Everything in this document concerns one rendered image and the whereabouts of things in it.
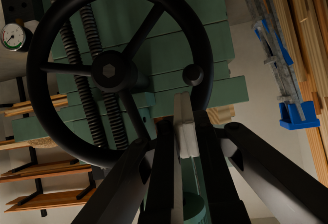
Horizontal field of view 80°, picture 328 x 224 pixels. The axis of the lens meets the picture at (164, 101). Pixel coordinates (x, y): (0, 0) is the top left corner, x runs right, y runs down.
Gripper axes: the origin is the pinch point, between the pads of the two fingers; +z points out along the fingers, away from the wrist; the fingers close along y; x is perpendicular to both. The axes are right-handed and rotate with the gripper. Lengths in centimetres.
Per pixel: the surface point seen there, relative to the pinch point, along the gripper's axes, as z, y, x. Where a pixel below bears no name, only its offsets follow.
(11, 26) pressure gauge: 29.6, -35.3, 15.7
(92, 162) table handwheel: 7.6, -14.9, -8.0
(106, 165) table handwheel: 7.4, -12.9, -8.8
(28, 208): 183, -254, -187
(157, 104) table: 27.5, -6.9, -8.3
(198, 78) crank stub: 5.5, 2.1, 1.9
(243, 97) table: 26.7, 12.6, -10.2
